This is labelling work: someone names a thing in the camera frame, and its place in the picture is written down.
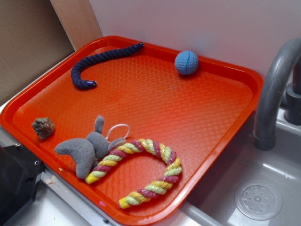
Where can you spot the light wooden board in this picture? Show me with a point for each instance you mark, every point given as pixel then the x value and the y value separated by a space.
pixel 78 21

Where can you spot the navy blue rope toy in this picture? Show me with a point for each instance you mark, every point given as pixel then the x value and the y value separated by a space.
pixel 89 61

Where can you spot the grey curved faucet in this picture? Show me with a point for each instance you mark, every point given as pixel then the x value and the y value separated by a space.
pixel 280 74

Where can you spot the multicolour twisted rope toy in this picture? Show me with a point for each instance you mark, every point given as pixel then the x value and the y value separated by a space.
pixel 156 188

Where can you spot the brown cardboard panel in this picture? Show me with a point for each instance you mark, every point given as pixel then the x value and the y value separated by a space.
pixel 32 40

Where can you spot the dark grey faucet handle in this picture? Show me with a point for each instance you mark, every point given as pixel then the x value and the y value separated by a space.
pixel 293 97

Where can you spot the orange plastic tray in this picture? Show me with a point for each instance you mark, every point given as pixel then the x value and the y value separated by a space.
pixel 196 116

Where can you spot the brown rock chunk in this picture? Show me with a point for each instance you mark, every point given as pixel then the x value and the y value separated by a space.
pixel 43 127

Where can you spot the grey plastic sink basin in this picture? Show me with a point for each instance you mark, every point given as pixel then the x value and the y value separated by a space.
pixel 249 187

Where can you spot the grey plush animal toy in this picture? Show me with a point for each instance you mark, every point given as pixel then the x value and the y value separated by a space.
pixel 85 152

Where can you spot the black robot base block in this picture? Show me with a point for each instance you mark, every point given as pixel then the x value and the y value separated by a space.
pixel 20 172

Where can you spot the blue dimpled ball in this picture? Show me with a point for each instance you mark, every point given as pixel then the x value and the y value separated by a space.
pixel 186 63

